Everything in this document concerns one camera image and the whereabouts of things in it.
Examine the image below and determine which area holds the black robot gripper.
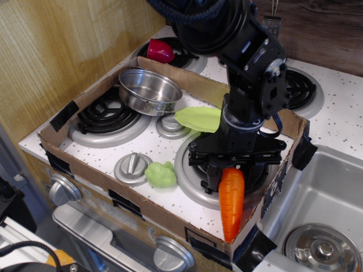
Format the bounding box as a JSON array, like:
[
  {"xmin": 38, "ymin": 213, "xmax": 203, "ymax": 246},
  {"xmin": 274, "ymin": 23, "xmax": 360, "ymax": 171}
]
[{"xmin": 188, "ymin": 123, "xmax": 286, "ymax": 194}]

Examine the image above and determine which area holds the orange plastic toy carrot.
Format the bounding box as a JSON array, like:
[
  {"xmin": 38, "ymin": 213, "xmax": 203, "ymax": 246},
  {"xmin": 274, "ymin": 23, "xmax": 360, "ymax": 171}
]
[{"xmin": 218, "ymin": 167, "xmax": 245, "ymax": 243}]

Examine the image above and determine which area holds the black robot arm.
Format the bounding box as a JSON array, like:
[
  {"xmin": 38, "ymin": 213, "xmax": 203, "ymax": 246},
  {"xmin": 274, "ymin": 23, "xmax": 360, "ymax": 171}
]
[{"xmin": 150, "ymin": 1, "xmax": 290, "ymax": 193}]

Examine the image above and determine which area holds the light green plastic plate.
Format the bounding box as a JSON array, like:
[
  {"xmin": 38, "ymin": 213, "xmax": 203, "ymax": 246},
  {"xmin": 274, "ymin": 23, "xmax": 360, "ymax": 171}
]
[{"xmin": 175, "ymin": 107, "xmax": 221, "ymax": 133}]

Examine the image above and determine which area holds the front right black burner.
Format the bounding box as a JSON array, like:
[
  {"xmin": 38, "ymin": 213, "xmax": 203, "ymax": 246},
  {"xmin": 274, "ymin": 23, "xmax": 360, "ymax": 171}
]
[{"xmin": 174, "ymin": 132, "xmax": 279, "ymax": 210}]

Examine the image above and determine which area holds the black burner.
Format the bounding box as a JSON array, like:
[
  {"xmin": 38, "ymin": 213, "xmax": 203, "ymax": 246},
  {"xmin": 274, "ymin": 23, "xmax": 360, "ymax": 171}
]
[
  {"xmin": 174, "ymin": 132, "xmax": 279, "ymax": 210},
  {"xmin": 68, "ymin": 85, "xmax": 151, "ymax": 148},
  {"xmin": 132, "ymin": 37, "xmax": 207, "ymax": 74},
  {"xmin": 285, "ymin": 67, "xmax": 324, "ymax": 119}
]

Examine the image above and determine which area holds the green toy lettuce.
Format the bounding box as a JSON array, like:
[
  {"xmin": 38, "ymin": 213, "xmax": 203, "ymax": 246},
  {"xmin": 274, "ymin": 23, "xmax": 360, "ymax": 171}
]
[{"xmin": 145, "ymin": 161, "xmax": 176, "ymax": 188}]

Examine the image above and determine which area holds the silver stovetop knob middle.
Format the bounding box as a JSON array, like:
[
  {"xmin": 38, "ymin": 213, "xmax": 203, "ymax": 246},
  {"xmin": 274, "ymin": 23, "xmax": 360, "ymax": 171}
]
[{"xmin": 156, "ymin": 114, "xmax": 191, "ymax": 139}]

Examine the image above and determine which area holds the silver stovetop knob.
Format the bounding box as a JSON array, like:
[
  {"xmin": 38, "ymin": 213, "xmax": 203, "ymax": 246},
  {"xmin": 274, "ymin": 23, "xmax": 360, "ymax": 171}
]
[
  {"xmin": 114, "ymin": 152, "xmax": 153, "ymax": 186},
  {"xmin": 156, "ymin": 114, "xmax": 191, "ymax": 139}
]

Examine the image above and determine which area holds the grey toy sink basin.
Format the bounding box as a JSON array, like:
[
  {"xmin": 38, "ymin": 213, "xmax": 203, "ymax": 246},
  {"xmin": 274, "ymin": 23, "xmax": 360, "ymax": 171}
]
[{"xmin": 256, "ymin": 146, "xmax": 362, "ymax": 271}]

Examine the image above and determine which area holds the silver stovetop knob front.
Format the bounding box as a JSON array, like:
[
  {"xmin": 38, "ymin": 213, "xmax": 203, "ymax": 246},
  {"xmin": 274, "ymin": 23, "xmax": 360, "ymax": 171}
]
[{"xmin": 114, "ymin": 152, "xmax": 153, "ymax": 186}]

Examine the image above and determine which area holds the back right black burner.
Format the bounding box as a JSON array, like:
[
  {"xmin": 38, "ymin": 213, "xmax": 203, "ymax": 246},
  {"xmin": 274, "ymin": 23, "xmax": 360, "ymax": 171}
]
[{"xmin": 285, "ymin": 67, "xmax": 324, "ymax": 119}]

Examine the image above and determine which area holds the silver oven knob right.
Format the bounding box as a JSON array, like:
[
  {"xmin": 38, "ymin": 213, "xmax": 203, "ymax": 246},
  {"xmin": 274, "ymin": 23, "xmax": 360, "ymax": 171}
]
[{"xmin": 153, "ymin": 235, "xmax": 195, "ymax": 272}]

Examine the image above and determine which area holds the silver oven knob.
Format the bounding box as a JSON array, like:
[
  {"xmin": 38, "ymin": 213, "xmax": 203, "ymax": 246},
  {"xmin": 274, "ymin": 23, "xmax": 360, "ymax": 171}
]
[
  {"xmin": 49, "ymin": 173, "xmax": 82, "ymax": 206},
  {"xmin": 153, "ymin": 235, "xmax": 195, "ymax": 272}
]

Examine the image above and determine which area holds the stainless steel pot lid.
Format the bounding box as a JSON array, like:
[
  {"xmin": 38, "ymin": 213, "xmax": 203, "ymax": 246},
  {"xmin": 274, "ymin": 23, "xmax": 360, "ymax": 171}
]
[{"xmin": 283, "ymin": 223, "xmax": 362, "ymax": 271}]

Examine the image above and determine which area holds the back left black burner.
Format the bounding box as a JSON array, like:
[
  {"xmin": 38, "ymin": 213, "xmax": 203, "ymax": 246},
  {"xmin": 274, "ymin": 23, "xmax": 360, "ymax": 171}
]
[{"xmin": 132, "ymin": 37, "xmax": 207, "ymax": 74}]

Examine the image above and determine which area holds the front left black burner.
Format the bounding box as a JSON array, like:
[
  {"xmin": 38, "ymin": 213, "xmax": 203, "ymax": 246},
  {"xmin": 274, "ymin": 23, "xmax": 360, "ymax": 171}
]
[{"xmin": 68, "ymin": 85, "xmax": 151, "ymax": 148}]

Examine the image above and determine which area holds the red plastic cup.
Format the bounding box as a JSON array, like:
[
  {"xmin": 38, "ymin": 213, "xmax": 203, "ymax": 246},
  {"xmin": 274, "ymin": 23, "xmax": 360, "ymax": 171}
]
[{"xmin": 146, "ymin": 39, "xmax": 175, "ymax": 63}]

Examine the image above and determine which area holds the hanging metal slotted spatula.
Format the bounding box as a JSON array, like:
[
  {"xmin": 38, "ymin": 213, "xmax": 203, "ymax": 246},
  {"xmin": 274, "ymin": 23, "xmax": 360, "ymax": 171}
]
[{"xmin": 262, "ymin": 0, "xmax": 282, "ymax": 40}]

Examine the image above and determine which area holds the silver oven knob left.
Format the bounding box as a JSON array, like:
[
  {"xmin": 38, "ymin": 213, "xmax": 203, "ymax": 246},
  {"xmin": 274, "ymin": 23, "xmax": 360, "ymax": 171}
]
[{"xmin": 49, "ymin": 173, "xmax": 82, "ymax": 206}]

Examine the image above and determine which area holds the yellow orange cloth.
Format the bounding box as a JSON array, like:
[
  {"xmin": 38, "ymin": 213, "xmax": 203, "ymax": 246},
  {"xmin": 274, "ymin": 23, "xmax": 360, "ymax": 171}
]
[{"xmin": 45, "ymin": 249, "xmax": 74, "ymax": 267}]

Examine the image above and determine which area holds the silver oven door handle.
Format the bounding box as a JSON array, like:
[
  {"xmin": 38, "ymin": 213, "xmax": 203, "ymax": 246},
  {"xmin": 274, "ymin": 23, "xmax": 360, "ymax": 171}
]
[{"xmin": 53, "ymin": 205, "xmax": 157, "ymax": 271}]

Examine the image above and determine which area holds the black cable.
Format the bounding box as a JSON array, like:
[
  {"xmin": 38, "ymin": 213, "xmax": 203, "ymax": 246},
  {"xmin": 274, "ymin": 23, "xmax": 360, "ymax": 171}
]
[{"xmin": 0, "ymin": 240, "xmax": 61, "ymax": 272}]

